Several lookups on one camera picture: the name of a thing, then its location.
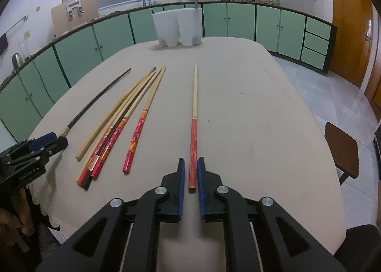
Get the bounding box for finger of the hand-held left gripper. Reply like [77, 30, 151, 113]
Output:
[36, 137, 69, 161]
[29, 132, 57, 151]

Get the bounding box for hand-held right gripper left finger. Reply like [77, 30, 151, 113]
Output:
[36, 157, 185, 272]

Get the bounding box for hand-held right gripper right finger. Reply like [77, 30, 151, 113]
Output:
[196, 157, 347, 272]

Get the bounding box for black handled bamboo chopstick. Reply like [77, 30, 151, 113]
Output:
[83, 68, 163, 191]

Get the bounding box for red floral bamboo chopstick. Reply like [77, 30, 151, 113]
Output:
[123, 65, 166, 174]

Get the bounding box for white plastic utensil holder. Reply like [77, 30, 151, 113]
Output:
[177, 7, 203, 46]
[152, 10, 180, 48]

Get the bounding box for person's left hand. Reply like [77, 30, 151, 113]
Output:
[0, 187, 35, 237]

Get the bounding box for metal kettle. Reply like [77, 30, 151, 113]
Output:
[12, 52, 25, 70]

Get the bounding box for cardboard sheet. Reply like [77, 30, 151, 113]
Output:
[50, 0, 99, 37]

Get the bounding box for metal hook rack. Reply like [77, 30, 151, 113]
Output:
[66, 0, 84, 20]

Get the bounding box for brown wooden stool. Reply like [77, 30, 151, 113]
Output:
[324, 121, 359, 186]

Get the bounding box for black chair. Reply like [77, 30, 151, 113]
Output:
[333, 224, 381, 267]

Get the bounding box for green lower kitchen cabinets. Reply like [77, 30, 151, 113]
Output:
[0, 1, 337, 141]

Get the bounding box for wooden door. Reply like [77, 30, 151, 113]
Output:
[327, 0, 381, 106]

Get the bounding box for metal towel rail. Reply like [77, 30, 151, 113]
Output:
[4, 15, 29, 37]

